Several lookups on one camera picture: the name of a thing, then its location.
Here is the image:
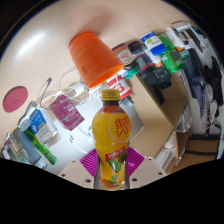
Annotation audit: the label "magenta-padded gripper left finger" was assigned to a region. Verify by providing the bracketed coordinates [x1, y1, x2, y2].
[58, 148, 100, 190]

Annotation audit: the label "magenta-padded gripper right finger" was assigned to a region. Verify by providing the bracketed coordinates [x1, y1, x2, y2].
[125, 146, 168, 189]

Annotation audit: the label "yellow juice drink bottle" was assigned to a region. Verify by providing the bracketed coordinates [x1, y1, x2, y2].
[91, 89, 131, 190]

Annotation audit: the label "green bottle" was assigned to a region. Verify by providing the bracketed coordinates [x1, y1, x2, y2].
[23, 128, 58, 166]

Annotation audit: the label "wooden shelf unit with books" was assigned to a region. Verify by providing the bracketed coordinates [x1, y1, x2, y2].
[131, 19, 214, 174]

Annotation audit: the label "grey shaker bottle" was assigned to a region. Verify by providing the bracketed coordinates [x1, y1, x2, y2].
[9, 126, 48, 168]

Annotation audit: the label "blue and white carton box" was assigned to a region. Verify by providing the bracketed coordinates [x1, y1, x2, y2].
[28, 107, 58, 145]

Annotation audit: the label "magenta pouch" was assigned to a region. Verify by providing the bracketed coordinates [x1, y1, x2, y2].
[49, 94, 85, 132]

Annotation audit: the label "red and white canister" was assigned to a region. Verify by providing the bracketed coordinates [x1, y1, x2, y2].
[106, 73, 133, 100]

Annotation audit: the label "flat round red coaster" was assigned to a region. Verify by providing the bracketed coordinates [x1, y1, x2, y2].
[2, 85, 29, 114]

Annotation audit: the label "hanging dark clothes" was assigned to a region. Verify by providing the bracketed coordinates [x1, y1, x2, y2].
[189, 49, 224, 128]

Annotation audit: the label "orange plastic cup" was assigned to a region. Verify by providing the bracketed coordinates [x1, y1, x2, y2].
[68, 31, 125, 89]

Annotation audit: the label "green container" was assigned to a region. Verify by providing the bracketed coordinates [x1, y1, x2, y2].
[158, 31, 184, 73]

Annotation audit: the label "white bottle with blue label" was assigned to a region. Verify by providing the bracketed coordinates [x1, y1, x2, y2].
[139, 30, 167, 56]

